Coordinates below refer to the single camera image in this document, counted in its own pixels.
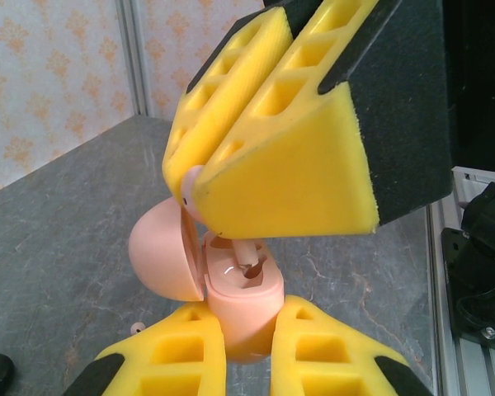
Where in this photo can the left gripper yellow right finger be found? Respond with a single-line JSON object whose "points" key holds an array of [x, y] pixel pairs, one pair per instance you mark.
{"points": [[284, 363]]}

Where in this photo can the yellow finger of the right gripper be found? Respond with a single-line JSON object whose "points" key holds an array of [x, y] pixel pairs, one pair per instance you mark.
{"points": [[247, 74], [293, 185]]}

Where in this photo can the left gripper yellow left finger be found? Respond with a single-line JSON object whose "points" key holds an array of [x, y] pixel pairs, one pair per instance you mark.
{"points": [[206, 363]]}

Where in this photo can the pink earbud charging case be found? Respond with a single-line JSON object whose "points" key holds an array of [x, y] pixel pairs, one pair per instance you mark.
{"points": [[161, 255]]}

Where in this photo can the aluminium frame post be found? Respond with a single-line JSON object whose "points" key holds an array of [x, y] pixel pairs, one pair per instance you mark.
{"points": [[135, 49]]}

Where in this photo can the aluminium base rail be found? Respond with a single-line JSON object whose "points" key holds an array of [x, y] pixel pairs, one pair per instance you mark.
{"points": [[470, 371]]}

